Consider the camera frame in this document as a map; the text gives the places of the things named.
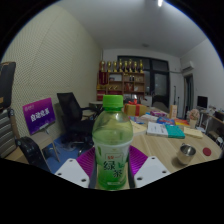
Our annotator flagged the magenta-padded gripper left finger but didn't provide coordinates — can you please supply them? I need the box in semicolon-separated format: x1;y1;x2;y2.
54;146;98;189

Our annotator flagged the green tea bottle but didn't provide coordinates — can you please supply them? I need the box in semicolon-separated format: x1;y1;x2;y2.
91;94;134;191

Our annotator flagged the pink flower bouquet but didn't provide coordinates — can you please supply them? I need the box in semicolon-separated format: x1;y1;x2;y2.
189;108;201;129

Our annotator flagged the white booklet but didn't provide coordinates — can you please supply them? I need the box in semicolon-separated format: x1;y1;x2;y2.
146;121;169;137

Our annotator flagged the long cluttered side desk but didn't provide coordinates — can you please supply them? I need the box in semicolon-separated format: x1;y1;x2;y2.
199;109;224;148

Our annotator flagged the black mesh chair back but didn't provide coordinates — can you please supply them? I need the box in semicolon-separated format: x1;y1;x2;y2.
14;135;53;174

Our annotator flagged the wooden shelf unit with trophies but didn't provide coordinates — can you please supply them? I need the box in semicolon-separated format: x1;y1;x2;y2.
96;59;146;102

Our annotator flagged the beige notebook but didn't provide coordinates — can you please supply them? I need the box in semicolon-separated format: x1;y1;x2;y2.
183;126;204;139
130;119;148;136

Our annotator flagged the orange book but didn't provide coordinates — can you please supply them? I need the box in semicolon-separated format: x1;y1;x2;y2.
174;118;191;127

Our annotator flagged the tan carton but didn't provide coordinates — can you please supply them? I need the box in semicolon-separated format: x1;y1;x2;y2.
169;104;178;120

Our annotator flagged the white wall air conditioner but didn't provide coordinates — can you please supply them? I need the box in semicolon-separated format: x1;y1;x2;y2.
180;60;195;73

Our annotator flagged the small white table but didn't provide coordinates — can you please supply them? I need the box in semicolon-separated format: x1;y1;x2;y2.
88;100;104;118

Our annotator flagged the yellow gift box, red ribbon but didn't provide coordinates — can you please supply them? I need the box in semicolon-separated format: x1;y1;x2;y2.
123;99;148;117

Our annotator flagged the dark panel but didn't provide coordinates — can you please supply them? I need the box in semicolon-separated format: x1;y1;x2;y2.
0;61;17;111

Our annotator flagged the flat round red coaster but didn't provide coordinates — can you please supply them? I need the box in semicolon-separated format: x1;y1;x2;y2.
202;146;213;157

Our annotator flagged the black office chair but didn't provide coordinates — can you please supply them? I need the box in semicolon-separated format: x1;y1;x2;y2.
56;92;101;144

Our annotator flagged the brown chair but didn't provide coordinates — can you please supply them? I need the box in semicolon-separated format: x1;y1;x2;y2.
152;100;169;113

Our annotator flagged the blue colourful book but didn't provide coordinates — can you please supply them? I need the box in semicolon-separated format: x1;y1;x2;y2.
156;116;177;126

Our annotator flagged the striped grey chair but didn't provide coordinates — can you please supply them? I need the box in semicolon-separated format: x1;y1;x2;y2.
0;108;21;159

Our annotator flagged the small steel cup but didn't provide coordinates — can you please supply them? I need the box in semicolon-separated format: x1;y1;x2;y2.
176;143;197;166

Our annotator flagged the pink box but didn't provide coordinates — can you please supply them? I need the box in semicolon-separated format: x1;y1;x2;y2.
149;110;168;118

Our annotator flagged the purple sign board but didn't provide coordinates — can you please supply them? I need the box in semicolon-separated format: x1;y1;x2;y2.
22;97;56;136

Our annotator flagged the teal book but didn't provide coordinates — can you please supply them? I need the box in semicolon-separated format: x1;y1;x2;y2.
164;123;186;140

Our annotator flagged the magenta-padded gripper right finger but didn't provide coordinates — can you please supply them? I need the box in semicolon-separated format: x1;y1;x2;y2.
128;145;172;189

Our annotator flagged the black computer monitor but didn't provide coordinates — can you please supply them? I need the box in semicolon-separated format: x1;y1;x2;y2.
196;95;209;109

